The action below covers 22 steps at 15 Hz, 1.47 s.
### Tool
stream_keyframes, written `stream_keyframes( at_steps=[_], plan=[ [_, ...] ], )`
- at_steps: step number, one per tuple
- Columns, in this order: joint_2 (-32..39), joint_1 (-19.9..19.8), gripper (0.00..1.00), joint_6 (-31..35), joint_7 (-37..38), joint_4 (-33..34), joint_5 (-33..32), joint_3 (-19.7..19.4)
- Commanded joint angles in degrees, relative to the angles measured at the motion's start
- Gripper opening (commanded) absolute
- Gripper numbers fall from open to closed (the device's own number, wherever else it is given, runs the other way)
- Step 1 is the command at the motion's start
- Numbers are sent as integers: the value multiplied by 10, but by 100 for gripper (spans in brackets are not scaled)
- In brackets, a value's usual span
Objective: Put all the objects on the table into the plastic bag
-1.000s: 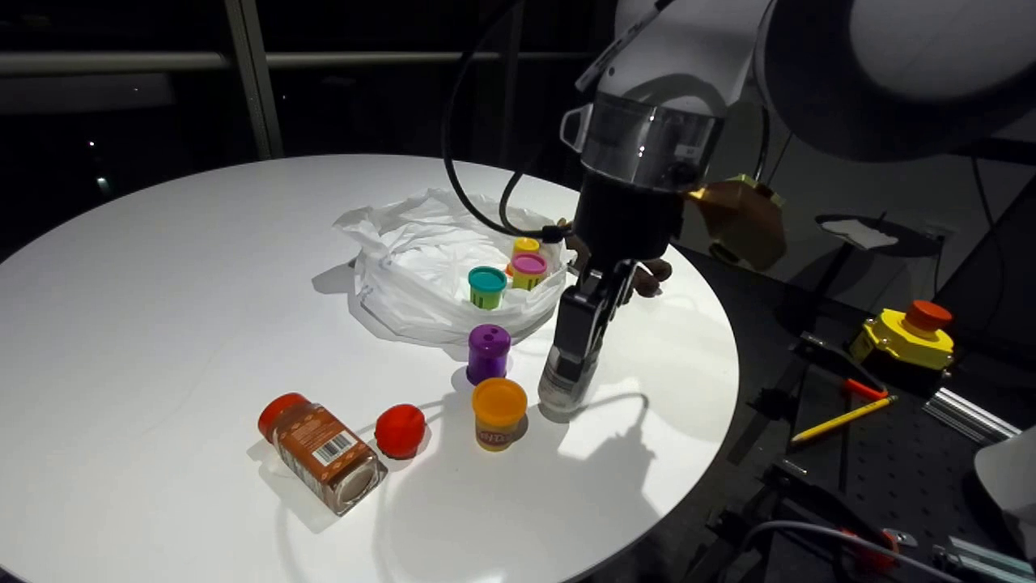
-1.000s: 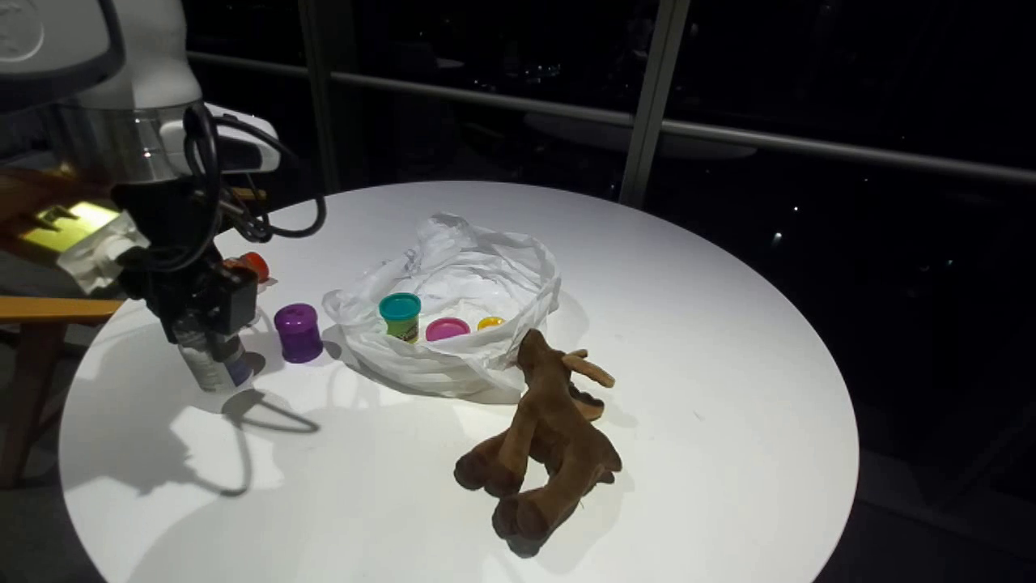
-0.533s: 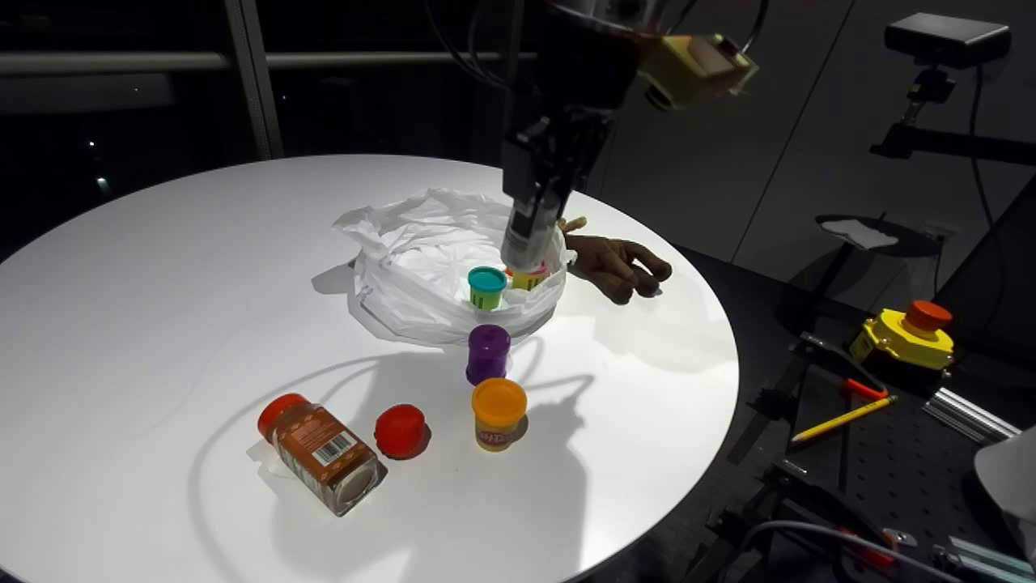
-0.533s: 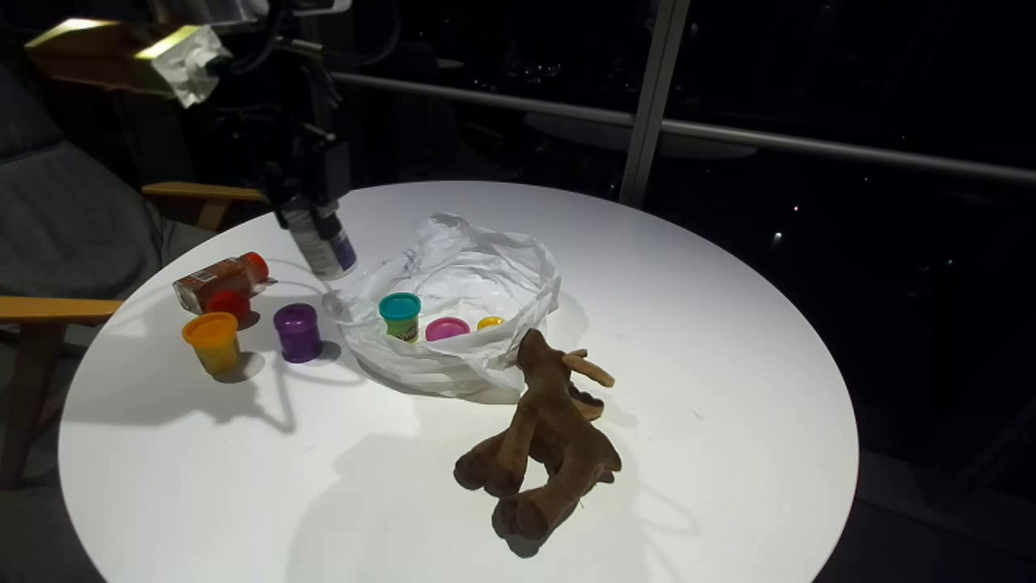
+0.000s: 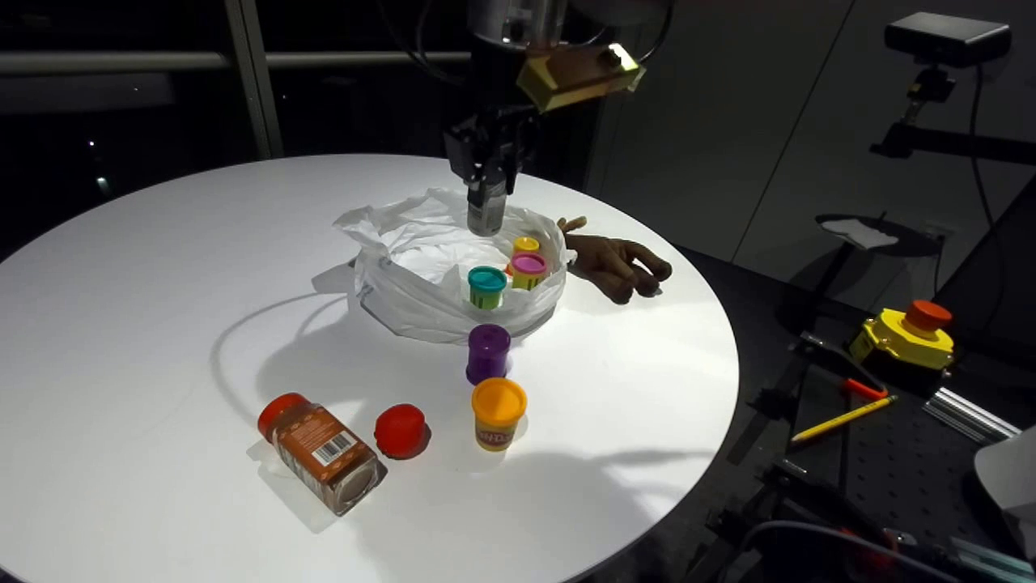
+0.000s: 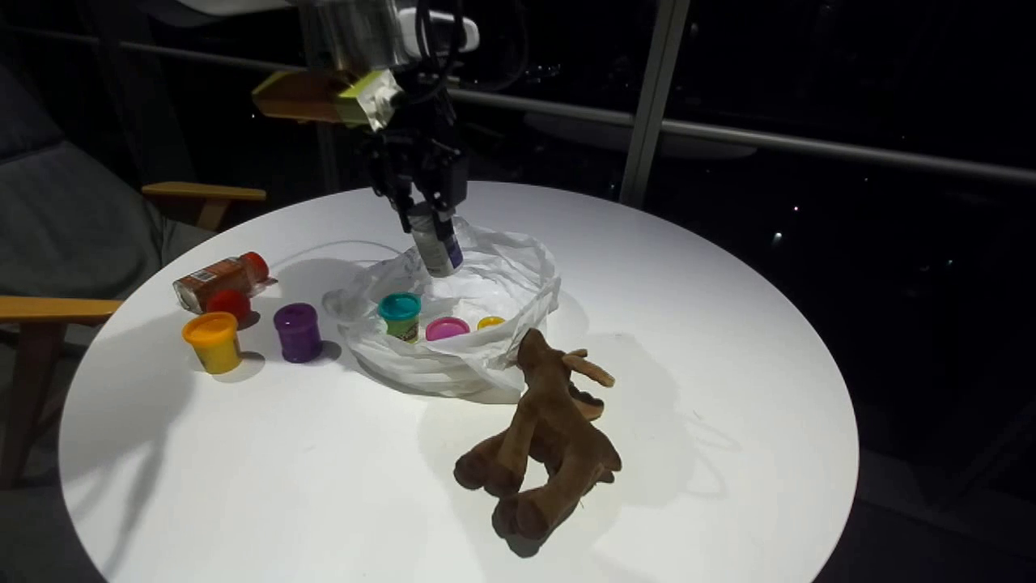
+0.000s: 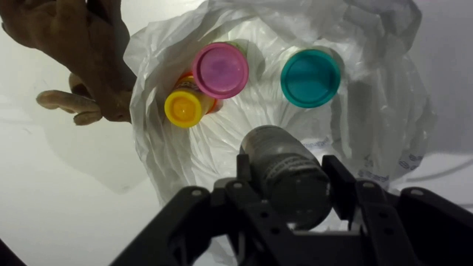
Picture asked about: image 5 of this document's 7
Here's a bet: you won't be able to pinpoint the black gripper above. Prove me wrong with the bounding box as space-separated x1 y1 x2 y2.
442 61 536 215

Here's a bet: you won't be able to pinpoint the teal lid dough tub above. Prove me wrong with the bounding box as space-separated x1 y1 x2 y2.
462 262 513 314

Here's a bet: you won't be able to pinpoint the white plastic bag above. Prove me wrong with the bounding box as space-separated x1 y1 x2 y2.
311 186 574 346

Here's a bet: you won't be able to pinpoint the purple dough tub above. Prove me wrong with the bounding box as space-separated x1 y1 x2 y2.
462 319 519 388

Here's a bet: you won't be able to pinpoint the orange lid dough tub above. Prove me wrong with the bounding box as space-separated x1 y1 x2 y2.
469 375 534 457

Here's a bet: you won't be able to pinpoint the orange cap spice bottle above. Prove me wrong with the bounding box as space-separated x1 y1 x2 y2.
253 393 392 522

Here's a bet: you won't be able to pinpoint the brown plush moose toy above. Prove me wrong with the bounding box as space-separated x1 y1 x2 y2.
556 215 676 307

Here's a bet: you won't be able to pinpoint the grey flat stand plate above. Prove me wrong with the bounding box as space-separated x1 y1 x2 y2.
814 210 946 262

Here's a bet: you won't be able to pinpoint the yellow pencil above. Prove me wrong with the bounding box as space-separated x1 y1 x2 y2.
787 393 900 448

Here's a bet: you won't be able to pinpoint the yellow emergency stop button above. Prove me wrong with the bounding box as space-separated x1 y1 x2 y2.
844 299 959 375

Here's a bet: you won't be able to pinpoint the white rounded object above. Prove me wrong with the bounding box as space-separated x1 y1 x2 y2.
971 425 1036 534

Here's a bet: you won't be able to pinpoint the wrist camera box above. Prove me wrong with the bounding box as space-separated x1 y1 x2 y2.
516 38 649 115

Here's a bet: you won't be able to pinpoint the grey window post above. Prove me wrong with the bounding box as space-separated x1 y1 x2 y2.
220 0 289 162

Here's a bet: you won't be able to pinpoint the grey horizontal window rail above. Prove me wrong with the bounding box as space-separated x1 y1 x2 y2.
0 49 479 80

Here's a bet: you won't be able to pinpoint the red handled tool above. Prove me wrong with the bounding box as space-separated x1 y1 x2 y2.
837 375 892 408

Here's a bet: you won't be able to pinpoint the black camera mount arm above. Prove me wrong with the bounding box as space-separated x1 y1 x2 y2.
869 61 1036 167

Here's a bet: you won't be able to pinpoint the grey floor cable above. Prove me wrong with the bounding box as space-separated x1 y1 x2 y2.
742 517 966 583

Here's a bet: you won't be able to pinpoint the grey external camera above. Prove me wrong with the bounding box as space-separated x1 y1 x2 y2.
881 6 1016 72

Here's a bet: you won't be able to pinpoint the aluminium profile rail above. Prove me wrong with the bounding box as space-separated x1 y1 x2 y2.
927 386 1022 445

